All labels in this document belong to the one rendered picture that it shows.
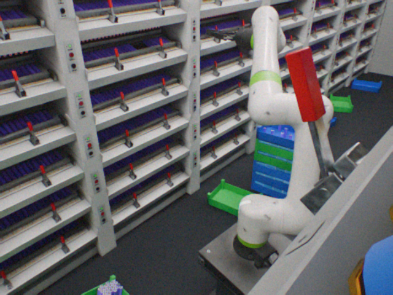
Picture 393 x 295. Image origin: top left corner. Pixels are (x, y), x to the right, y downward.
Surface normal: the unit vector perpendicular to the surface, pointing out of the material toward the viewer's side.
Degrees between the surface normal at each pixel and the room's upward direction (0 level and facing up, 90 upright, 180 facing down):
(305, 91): 90
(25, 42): 110
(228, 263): 4
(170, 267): 0
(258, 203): 9
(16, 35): 20
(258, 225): 93
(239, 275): 4
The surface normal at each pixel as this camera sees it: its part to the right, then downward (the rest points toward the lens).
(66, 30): 0.75, 0.33
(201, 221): 0.00, -0.87
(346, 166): -0.66, 0.37
